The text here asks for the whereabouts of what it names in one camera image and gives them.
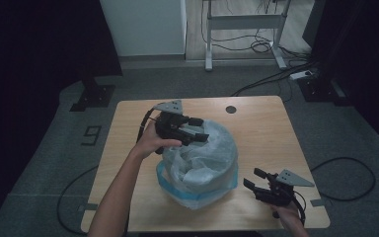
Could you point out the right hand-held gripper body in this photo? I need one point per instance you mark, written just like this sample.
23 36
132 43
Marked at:
279 194

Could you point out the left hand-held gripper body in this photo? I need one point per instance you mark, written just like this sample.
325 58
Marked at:
169 126

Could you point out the white plastic bag blue edge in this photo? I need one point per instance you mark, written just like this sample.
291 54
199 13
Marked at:
204 158

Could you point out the person's left hand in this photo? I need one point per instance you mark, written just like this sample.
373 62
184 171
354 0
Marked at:
149 141

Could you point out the person's right hand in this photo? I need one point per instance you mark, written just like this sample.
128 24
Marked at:
289 217

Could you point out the dark round table grommet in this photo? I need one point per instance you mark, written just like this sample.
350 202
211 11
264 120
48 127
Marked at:
231 109

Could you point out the grey tape strip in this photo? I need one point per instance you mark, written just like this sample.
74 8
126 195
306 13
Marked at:
318 202
88 207

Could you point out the black stand base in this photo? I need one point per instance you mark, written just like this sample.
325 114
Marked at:
93 95
322 89

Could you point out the white partition panel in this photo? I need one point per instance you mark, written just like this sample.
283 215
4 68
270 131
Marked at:
143 26

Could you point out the white power strip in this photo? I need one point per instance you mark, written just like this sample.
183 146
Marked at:
300 75

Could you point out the dark curtain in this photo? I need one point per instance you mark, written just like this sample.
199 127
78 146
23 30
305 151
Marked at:
29 49
358 49

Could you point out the grey metal frame desk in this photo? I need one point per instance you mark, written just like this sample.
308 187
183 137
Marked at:
243 22

